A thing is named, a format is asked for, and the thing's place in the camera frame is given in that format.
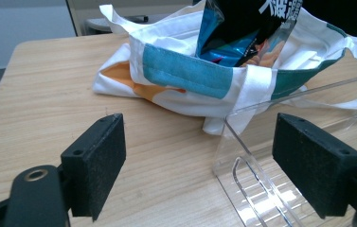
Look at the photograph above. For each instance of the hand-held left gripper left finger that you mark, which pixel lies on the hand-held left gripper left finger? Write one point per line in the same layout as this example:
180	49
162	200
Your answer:
95	164

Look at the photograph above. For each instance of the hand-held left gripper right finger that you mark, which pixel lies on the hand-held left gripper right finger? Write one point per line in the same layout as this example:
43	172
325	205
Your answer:
312	167

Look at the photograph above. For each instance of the clear acrylic box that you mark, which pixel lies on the clear acrylic box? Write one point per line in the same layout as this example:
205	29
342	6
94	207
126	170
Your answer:
261	176

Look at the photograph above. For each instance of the white canvas tote bag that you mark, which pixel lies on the white canvas tote bag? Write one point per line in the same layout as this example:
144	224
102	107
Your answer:
179	78

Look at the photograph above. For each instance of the blue snack packet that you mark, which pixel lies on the blue snack packet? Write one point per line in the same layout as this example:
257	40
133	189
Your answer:
226	52

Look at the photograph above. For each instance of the black snack packet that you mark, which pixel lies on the black snack packet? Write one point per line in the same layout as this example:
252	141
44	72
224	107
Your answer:
245	25

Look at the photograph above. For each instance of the grey chair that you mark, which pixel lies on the grey chair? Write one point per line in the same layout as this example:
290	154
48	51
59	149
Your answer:
103	23

